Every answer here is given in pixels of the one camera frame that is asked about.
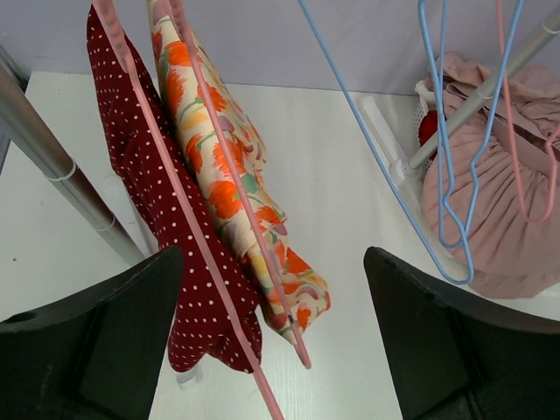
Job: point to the pink skirt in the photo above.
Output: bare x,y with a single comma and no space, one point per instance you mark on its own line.
512,257

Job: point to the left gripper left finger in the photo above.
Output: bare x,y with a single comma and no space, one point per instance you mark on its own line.
96,354

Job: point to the pink wire hanger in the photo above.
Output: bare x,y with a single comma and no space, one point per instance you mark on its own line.
518,136

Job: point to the white plastic basket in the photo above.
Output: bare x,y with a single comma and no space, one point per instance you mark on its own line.
426,101

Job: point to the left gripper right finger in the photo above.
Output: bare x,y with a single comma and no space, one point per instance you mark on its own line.
455,355

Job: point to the orange floral skirt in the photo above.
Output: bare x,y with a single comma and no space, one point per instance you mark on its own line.
305,293

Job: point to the red polka dot skirt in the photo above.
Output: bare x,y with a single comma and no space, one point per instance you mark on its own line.
201,325

